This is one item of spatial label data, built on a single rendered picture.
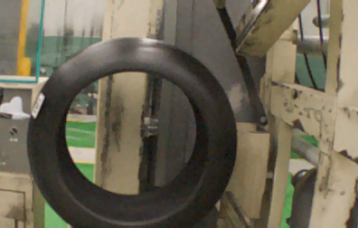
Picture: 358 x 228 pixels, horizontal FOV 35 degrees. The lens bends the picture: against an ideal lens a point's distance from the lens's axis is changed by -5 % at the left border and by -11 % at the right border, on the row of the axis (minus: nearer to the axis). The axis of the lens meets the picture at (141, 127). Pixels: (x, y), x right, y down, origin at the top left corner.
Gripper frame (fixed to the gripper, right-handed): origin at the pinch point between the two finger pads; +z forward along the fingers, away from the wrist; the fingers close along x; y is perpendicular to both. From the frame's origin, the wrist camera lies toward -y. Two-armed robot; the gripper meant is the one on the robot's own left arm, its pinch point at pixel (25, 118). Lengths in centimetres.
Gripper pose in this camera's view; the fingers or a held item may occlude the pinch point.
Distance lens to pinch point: 170.6
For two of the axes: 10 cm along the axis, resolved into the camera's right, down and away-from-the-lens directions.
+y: 1.9, -9.7, -1.4
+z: 9.8, 1.8, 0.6
